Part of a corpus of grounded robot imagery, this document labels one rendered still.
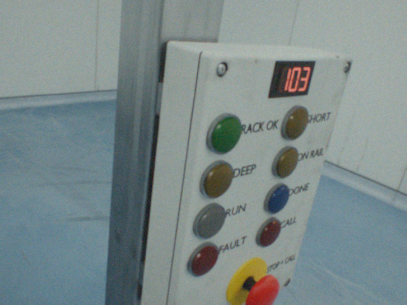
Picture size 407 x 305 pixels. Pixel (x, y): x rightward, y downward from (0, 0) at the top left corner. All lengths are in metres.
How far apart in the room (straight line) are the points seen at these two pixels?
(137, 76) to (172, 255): 0.15
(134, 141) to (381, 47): 2.89
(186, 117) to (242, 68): 0.05
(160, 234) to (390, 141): 2.90
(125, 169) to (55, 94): 3.88
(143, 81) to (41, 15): 3.74
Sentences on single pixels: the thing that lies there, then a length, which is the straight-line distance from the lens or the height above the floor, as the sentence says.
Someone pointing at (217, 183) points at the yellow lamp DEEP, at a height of 1.12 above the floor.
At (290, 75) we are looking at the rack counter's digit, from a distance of 0.31.
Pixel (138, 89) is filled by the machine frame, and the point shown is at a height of 1.16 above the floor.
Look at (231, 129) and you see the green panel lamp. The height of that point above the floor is 1.16.
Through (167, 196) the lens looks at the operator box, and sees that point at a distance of 0.31.
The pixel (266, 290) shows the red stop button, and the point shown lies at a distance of 0.38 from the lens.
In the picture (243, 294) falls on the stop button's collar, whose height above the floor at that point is 0.98.
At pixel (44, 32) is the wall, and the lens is 4.08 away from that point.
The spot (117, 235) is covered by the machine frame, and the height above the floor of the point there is 1.01.
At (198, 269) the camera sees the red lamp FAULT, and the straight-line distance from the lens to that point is 0.32.
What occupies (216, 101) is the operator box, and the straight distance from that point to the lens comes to 0.26.
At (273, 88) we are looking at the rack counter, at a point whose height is 1.18.
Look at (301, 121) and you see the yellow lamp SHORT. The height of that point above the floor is 1.16.
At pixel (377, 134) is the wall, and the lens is 3.20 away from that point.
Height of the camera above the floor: 1.24
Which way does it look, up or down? 22 degrees down
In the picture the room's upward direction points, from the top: 9 degrees clockwise
